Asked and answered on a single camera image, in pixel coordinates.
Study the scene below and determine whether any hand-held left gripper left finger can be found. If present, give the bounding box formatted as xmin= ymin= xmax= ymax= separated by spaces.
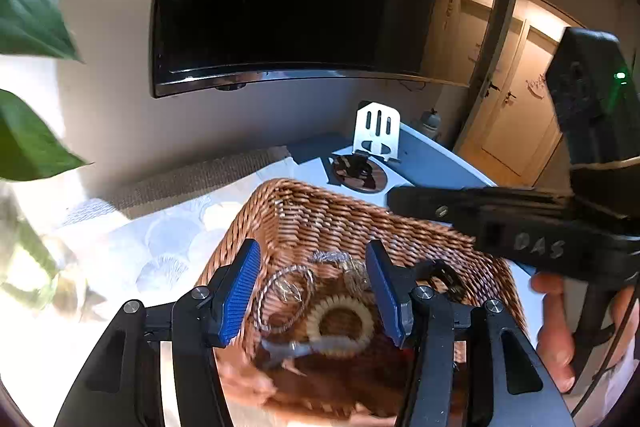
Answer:
xmin=54 ymin=238 xmax=262 ymax=427

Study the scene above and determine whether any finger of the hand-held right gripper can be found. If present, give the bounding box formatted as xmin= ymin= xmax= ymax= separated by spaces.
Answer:
xmin=387 ymin=186 xmax=483 ymax=253
xmin=415 ymin=259 xmax=471 ymax=303

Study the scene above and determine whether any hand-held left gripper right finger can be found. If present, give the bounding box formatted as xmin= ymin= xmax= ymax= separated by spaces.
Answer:
xmin=364 ymin=239 xmax=576 ymax=427

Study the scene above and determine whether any silver chain bracelet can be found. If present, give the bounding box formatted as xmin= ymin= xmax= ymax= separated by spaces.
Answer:
xmin=257 ymin=263 xmax=318 ymax=335

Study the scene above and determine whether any crystal charm bracelet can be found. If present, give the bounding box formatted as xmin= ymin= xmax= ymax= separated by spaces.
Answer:
xmin=310 ymin=252 xmax=373 ymax=293

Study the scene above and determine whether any pale yellow bead bracelet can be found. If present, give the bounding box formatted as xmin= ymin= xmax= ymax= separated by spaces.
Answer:
xmin=306 ymin=294 xmax=375 ymax=354

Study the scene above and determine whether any blue hair clip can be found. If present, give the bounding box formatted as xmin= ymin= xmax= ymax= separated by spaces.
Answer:
xmin=260 ymin=338 xmax=323 ymax=370

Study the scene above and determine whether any brown wicker basket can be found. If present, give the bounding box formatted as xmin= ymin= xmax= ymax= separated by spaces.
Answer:
xmin=195 ymin=178 xmax=526 ymax=420

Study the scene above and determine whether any person's right hand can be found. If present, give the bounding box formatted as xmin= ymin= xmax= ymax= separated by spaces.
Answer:
xmin=531 ymin=271 xmax=640 ymax=394

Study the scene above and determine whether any round wooden coaster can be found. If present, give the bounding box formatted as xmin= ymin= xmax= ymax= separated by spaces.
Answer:
xmin=330 ymin=154 xmax=388 ymax=192

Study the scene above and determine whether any small grey jar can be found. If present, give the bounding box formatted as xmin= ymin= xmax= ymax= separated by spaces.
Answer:
xmin=419 ymin=108 xmax=443 ymax=140

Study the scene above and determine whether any white phone stand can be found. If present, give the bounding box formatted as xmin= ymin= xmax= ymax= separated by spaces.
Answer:
xmin=352 ymin=103 xmax=403 ymax=164

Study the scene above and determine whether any fan pattern tablecloth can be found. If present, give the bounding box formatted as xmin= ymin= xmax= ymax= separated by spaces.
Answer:
xmin=0 ymin=157 xmax=640 ymax=427

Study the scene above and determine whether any beige door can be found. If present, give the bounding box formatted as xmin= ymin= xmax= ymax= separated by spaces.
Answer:
xmin=457 ymin=0 xmax=576 ymax=188

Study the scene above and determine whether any clear glass vase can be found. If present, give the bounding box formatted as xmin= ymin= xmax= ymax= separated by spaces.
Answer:
xmin=0 ymin=187 xmax=96 ymax=323

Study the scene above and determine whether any black television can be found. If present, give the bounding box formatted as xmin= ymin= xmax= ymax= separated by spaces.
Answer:
xmin=150 ymin=0 xmax=503 ymax=100

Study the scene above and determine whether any green bamboo plant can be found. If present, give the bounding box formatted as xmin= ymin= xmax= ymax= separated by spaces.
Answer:
xmin=0 ymin=0 xmax=93 ymax=182

